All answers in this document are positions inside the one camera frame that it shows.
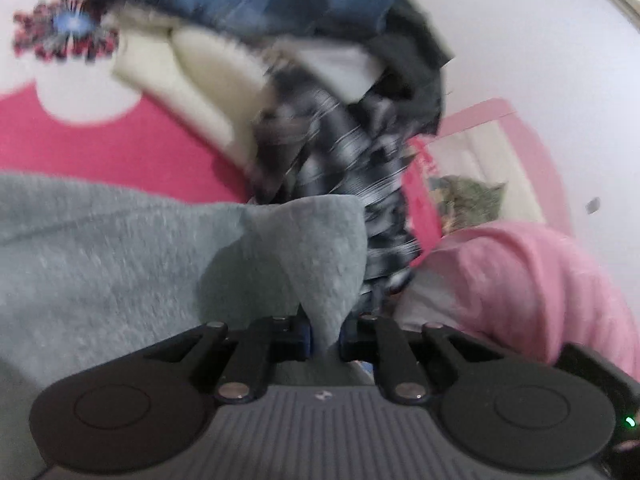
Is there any pink floral blanket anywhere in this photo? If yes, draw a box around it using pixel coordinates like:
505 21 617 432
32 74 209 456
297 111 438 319
0 0 446 261

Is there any dark plaid shirt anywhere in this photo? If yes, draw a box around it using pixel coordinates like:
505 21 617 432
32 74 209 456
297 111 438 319
247 67 426 306

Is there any black garment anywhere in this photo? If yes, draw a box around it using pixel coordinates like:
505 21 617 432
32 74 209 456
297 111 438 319
367 0 451 138

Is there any cream fleece garment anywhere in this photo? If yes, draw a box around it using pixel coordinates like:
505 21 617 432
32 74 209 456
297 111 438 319
112 10 278 163

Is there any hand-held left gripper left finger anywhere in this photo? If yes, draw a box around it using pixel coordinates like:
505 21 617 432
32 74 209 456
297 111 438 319
145 305 316 405

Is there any person's right forearm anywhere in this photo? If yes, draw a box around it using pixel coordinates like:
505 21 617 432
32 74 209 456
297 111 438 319
422 221 640 386

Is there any white cloth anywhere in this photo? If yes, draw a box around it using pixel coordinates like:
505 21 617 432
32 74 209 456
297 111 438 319
277 40 383 103

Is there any pink headboard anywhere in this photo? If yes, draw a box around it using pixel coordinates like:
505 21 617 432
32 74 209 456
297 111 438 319
437 97 573 233

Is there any grey sweatshirt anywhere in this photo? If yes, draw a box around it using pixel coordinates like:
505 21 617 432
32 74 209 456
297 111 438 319
0 172 370 480

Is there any patterned pillow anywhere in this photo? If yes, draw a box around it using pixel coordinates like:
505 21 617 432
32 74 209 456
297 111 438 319
427 174 507 235

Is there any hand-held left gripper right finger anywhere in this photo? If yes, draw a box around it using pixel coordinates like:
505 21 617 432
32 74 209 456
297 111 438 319
339 312 503 405

